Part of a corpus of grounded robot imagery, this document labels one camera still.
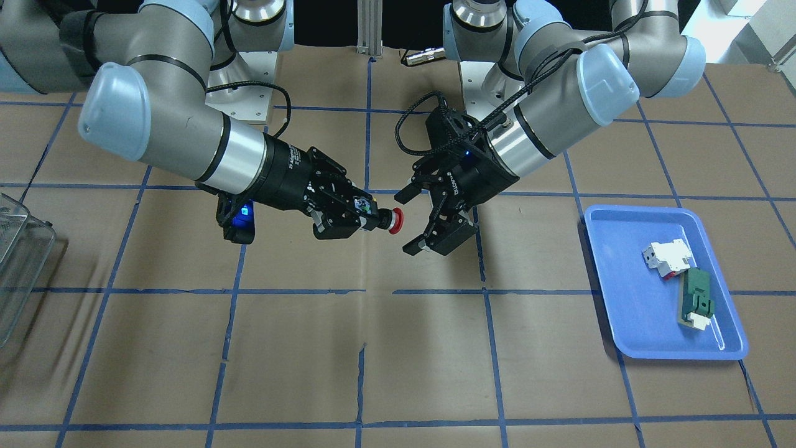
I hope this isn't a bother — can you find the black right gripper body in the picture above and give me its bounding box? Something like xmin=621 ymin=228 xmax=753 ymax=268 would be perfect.
xmin=248 ymin=136 xmax=349 ymax=213

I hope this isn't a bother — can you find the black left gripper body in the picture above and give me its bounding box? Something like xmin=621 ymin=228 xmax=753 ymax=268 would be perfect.
xmin=412 ymin=107 xmax=519 ymax=209

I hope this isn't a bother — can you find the red emergency stop button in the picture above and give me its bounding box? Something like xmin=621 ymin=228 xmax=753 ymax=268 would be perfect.
xmin=353 ymin=196 xmax=404 ymax=235

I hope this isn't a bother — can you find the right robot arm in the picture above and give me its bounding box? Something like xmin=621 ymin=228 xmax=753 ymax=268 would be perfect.
xmin=2 ymin=1 xmax=402 ymax=245

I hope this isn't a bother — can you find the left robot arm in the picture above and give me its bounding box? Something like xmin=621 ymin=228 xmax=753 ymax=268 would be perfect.
xmin=395 ymin=1 xmax=707 ymax=255

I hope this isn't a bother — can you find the blue plastic tray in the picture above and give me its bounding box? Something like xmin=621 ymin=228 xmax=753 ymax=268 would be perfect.
xmin=585 ymin=204 xmax=749 ymax=361

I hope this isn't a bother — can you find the white circuit breaker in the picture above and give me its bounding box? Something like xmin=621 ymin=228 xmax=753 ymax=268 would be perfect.
xmin=642 ymin=238 xmax=696 ymax=281

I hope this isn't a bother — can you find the green terminal block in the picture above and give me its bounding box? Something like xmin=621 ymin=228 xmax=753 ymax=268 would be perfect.
xmin=678 ymin=268 xmax=715 ymax=331

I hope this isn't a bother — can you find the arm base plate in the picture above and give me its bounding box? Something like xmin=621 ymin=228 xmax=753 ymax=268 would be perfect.
xmin=460 ymin=62 xmax=525 ymax=120
xmin=205 ymin=52 xmax=279 ymax=125

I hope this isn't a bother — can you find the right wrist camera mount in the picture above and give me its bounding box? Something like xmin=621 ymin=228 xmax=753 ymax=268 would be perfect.
xmin=216 ymin=191 xmax=256 ymax=246

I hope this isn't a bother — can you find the aluminium frame post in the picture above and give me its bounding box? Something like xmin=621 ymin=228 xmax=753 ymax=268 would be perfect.
xmin=356 ymin=0 xmax=383 ymax=58

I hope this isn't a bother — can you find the black braided cable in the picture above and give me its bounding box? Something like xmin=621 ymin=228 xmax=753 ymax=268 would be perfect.
xmin=396 ymin=0 xmax=654 ymax=157

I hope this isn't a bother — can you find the wire mesh shelf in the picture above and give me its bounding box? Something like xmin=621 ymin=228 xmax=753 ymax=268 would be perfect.
xmin=1 ymin=194 xmax=56 ymax=347

